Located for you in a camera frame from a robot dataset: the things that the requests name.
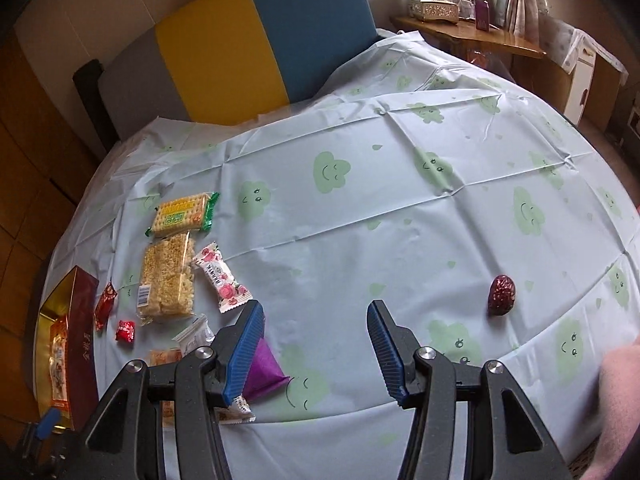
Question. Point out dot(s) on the small purple box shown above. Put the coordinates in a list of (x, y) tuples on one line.
[(481, 14)]

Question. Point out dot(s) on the patterned tissue box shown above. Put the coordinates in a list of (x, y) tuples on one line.
[(432, 10)]

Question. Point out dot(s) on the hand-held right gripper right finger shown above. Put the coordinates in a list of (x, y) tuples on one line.
[(386, 355)]

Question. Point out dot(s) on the green yellow cracker packet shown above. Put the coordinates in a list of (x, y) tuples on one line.
[(180, 215)]

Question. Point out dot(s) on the red gift box gold inside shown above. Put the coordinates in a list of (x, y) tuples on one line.
[(80, 320)]

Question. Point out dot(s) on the pale green cloud-print tablecloth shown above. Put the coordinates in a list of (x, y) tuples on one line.
[(350, 210)]

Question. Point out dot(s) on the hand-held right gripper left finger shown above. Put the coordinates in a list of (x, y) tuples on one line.
[(244, 355)]

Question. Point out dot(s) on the dried red date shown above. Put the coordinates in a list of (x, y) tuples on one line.
[(501, 295)]

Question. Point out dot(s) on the wooden side table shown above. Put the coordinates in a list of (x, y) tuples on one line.
[(500, 40)]

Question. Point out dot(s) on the white rose-print candy packet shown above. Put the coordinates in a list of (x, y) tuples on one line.
[(220, 277)]

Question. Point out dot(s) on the patterned cloth cover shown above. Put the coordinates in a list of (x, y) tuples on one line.
[(565, 40)]

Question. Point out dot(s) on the small red candy packet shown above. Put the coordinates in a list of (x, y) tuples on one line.
[(126, 331)]

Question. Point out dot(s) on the long red candy packet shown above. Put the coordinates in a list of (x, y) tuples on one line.
[(105, 307)]

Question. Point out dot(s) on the orange snack packet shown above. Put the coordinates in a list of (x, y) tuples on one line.
[(165, 357)]

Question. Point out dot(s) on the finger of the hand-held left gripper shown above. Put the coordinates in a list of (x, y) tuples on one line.
[(50, 417)]

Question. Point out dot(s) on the purple snack packet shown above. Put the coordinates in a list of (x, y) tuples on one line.
[(265, 370)]

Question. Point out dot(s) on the white and brown cardboard box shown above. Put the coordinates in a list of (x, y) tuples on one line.
[(585, 90)]

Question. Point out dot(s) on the clear rice crispy bar packet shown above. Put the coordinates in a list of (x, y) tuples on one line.
[(165, 280)]

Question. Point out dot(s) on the white red-print snack packet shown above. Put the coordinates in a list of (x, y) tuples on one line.
[(240, 407)]

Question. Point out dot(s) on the grey yellow blue chair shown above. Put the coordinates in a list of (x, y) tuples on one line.
[(215, 60)]

